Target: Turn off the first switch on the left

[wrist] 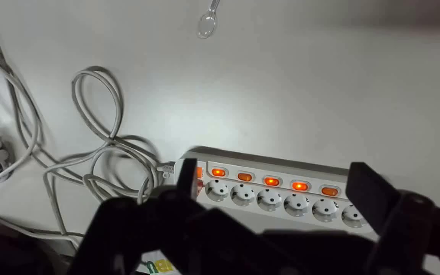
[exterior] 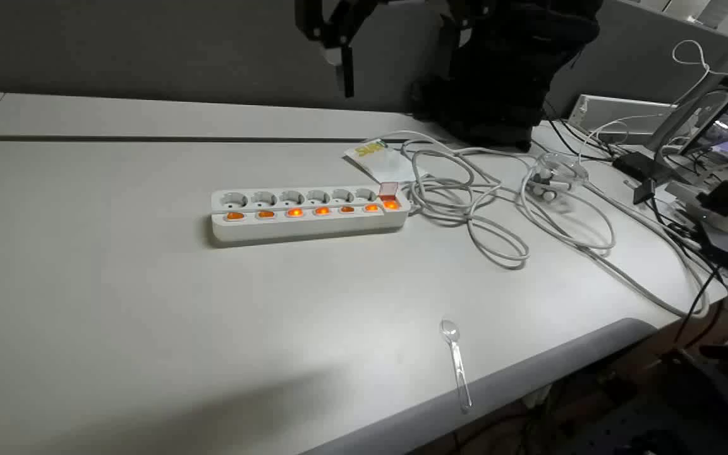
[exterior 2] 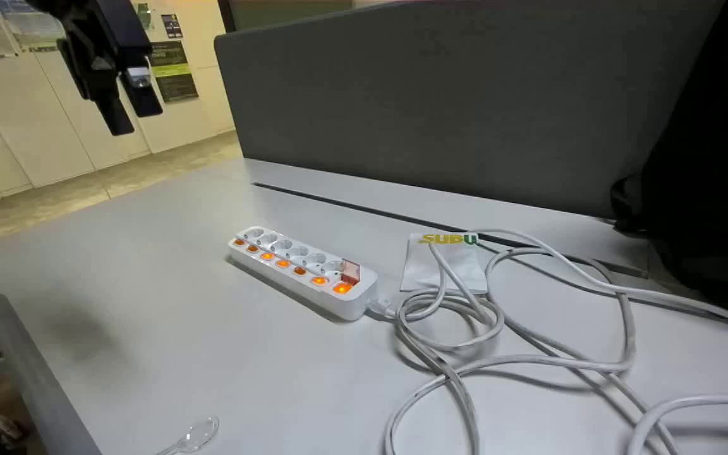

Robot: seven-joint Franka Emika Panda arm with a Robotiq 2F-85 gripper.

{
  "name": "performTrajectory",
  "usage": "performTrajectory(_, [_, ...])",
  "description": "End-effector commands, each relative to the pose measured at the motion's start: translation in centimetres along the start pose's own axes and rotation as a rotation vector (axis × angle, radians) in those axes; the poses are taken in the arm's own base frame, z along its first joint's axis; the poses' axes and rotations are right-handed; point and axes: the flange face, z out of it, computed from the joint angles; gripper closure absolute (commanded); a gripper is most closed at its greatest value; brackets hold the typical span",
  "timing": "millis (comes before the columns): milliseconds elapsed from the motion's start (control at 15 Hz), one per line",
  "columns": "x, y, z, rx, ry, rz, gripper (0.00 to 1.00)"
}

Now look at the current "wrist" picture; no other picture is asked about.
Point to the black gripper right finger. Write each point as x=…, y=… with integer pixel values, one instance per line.
x=374, y=198

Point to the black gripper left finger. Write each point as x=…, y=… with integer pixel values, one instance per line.
x=189, y=177

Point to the white power strip orange switches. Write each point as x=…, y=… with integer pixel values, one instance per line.
x=271, y=198

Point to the white paper label yellow print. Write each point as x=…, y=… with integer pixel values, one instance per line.
x=161, y=265

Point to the clear plastic spoon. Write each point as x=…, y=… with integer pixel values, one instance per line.
x=207, y=24

